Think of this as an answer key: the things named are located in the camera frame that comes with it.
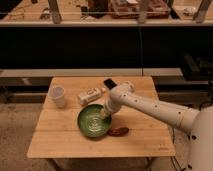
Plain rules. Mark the long wooden shelf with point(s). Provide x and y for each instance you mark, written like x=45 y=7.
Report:
x=107 y=12

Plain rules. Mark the white plastic cup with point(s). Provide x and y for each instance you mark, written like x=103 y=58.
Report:
x=57 y=95

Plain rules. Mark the green ceramic bowl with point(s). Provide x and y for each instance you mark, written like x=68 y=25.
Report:
x=90 y=123

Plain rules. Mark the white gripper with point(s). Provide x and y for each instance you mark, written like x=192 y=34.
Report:
x=108 y=109

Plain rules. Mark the dried red chili pepper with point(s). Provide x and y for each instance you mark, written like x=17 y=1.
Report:
x=118 y=131

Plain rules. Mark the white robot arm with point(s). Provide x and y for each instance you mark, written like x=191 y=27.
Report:
x=198 y=124

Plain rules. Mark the wooden table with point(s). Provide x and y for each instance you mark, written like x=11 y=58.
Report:
x=57 y=134

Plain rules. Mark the black smartphone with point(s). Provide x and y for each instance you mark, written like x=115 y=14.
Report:
x=109 y=83

